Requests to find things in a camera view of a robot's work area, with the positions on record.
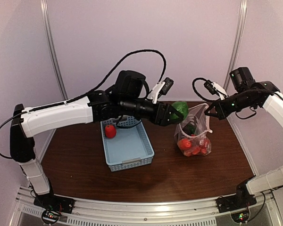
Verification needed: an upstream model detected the left aluminium corner post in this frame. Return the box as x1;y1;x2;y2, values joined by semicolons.
40;0;68;100

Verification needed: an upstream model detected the purple eggplant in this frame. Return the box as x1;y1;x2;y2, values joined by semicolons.
182;118;200;136

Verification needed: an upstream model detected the clear polka dot zip bag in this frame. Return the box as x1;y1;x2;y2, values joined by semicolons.
174;103;213;157

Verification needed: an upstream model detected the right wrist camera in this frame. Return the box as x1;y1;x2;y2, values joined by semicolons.
204;80;229;100

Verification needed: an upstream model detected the red peach bunch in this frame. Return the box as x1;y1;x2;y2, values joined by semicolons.
183;138;211;157

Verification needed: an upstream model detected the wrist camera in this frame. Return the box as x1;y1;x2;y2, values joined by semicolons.
204;80;229;100
147;77;174;104

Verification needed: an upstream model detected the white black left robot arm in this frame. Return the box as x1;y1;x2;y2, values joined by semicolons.
9;70;184;209

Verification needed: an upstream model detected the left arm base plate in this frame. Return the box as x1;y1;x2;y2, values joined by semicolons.
33;194;75;225

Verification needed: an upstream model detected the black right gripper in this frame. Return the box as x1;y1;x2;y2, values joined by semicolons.
205;89;256;120

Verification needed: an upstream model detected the green bell pepper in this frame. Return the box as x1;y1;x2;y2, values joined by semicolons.
172;101;189;120

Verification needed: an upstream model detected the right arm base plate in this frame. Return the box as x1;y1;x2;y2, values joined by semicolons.
216;193;257;224

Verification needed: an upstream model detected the red orange bell pepper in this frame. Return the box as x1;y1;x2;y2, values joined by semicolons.
177;138;192;151

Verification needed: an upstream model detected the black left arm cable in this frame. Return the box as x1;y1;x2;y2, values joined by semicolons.
0;48;167;160

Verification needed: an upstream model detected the black right camera cable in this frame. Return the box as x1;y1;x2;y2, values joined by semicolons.
192;77;225;103

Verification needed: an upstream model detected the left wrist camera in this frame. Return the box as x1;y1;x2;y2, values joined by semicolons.
147;77;174;104

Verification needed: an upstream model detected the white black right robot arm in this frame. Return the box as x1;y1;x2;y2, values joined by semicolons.
204;67;283;208

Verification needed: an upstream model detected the light blue plastic basket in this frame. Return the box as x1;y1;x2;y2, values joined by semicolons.
100;116;155;172

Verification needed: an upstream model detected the aluminium corner post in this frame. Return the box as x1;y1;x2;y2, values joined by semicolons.
223;0;248;90
40;0;68;100

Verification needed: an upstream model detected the right aluminium corner post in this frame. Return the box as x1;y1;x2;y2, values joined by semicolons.
223;0;248;90

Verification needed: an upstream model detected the front aluminium rail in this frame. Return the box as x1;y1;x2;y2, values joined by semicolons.
9;187;283;226

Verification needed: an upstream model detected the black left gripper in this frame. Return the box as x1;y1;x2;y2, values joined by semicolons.
121;96;184;126

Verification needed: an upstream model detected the red tomato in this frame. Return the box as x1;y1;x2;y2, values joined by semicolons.
104;124;117;138

